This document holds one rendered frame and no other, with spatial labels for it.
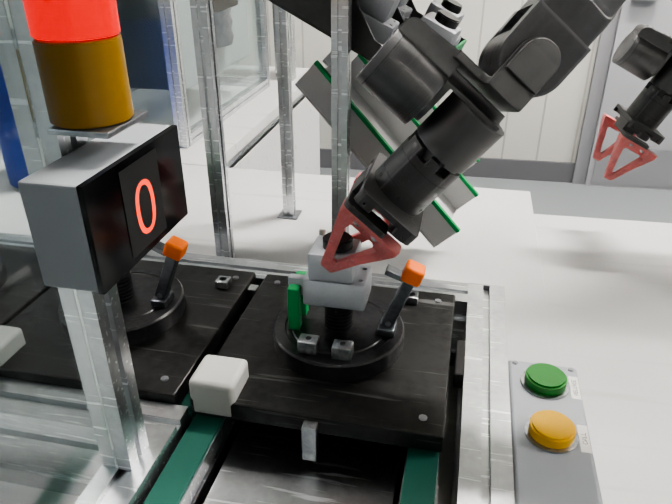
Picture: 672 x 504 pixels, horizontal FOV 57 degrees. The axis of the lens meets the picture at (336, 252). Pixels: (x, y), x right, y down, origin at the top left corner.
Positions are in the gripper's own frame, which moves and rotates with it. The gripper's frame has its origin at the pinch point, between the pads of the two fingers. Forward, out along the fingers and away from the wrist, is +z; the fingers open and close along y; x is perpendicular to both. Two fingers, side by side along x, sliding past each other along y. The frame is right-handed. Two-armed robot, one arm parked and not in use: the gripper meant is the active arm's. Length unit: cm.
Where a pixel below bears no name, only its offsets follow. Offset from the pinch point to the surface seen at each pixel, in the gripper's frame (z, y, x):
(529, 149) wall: 35, -310, 95
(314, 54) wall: 79, -305, -36
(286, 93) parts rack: 11, -52, -17
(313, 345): 6.5, 5.6, 4.1
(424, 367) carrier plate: 2.0, 2.6, 14.4
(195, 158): 50, -79, -26
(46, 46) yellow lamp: -9.9, 21.5, -23.8
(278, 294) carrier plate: 13.9, -7.5, 0.2
